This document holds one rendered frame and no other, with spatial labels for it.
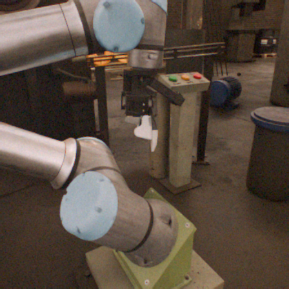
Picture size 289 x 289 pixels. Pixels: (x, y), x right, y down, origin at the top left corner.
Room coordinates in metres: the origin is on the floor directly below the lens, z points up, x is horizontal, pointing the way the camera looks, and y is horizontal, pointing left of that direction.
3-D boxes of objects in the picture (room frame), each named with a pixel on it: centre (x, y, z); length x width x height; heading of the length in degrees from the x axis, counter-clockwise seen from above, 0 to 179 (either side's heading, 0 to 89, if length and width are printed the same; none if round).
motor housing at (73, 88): (1.60, 0.43, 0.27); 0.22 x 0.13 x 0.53; 121
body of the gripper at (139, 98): (0.66, 0.02, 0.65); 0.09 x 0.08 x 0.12; 106
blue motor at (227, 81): (3.05, -0.94, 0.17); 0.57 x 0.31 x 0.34; 141
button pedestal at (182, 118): (1.26, -0.18, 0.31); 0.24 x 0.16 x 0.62; 121
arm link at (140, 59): (0.67, 0.01, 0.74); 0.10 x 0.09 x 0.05; 16
